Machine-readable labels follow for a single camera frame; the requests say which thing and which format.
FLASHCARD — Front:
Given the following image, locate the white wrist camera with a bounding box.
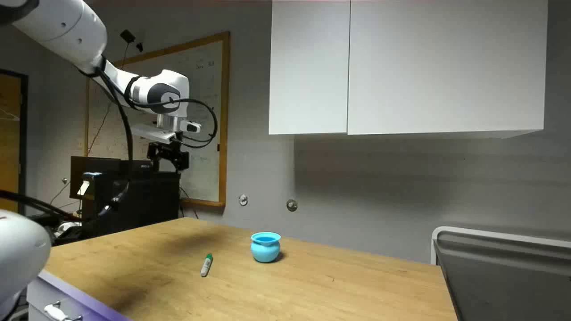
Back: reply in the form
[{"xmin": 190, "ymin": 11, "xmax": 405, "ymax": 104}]
[{"xmin": 177, "ymin": 120, "xmax": 204, "ymax": 136}]

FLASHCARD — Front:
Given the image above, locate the wide white cabinet door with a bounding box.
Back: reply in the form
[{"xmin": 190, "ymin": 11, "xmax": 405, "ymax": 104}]
[{"xmin": 347, "ymin": 0, "xmax": 550, "ymax": 138}]

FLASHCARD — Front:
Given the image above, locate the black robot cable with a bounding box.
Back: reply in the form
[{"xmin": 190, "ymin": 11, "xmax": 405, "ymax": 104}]
[{"xmin": 0, "ymin": 56, "xmax": 220, "ymax": 229}]

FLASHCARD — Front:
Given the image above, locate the white tag on computer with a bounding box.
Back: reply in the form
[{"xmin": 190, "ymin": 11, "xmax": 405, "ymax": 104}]
[{"xmin": 75, "ymin": 177, "xmax": 93, "ymax": 200}]

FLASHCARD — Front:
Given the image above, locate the small blue pot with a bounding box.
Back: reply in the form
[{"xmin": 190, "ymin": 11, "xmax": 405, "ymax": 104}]
[{"xmin": 248, "ymin": 230, "xmax": 284, "ymax": 266}]

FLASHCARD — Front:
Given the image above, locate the grey chair with white frame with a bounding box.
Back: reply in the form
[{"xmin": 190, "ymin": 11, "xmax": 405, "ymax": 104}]
[{"xmin": 430, "ymin": 225, "xmax": 571, "ymax": 321}]

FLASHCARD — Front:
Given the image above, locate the small black wall fixture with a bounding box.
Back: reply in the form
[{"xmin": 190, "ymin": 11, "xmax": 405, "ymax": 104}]
[{"xmin": 120, "ymin": 27, "xmax": 147, "ymax": 54}]

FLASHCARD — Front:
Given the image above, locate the green capped marker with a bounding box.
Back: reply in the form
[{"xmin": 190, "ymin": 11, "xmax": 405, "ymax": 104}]
[{"xmin": 198, "ymin": 252, "xmax": 215, "ymax": 280}]

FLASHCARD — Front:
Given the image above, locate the narrow white cabinet door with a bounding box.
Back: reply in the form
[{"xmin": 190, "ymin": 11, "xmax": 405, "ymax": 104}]
[{"xmin": 268, "ymin": 0, "xmax": 352, "ymax": 138}]

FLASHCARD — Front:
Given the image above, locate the black monitor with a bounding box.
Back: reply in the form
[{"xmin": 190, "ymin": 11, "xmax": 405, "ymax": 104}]
[{"xmin": 70, "ymin": 156, "xmax": 156, "ymax": 202}]

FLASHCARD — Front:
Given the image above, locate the silver drawer handle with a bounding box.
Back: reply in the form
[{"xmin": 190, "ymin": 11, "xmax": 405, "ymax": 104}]
[{"xmin": 41, "ymin": 302, "xmax": 84, "ymax": 321}]

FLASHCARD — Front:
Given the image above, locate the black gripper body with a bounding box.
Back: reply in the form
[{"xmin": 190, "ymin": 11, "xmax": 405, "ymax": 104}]
[{"xmin": 147, "ymin": 141, "xmax": 191, "ymax": 168}]

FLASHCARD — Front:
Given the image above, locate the black computer tower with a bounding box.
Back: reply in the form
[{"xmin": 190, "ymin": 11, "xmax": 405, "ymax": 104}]
[{"xmin": 81, "ymin": 170, "xmax": 182, "ymax": 232}]

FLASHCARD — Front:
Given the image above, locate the brown wooden door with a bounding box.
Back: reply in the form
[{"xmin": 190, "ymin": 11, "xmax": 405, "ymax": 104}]
[{"xmin": 0, "ymin": 68, "xmax": 31, "ymax": 216}]

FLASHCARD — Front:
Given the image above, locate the grey drawer unit purple edge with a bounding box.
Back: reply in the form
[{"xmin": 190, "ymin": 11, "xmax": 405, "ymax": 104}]
[{"xmin": 25, "ymin": 270, "xmax": 131, "ymax": 321}]

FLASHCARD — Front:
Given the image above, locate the wood framed whiteboard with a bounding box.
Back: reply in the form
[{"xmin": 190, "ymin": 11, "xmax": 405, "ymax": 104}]
[{"xmin": 84, "ymin": 31, "xmax": 232, "ymax": 211}]

